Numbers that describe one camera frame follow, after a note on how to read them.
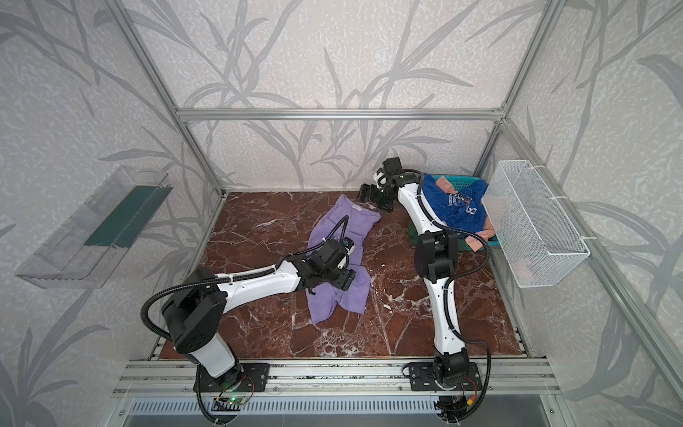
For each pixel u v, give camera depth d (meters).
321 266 0.67
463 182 1.15
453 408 0.73
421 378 0.73
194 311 0.45
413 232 0.96
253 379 0.72
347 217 0.74
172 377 0.76
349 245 0.79
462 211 1.02
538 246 0.61
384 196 0.86
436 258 0.62
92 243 0.64
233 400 0.71
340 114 0.96
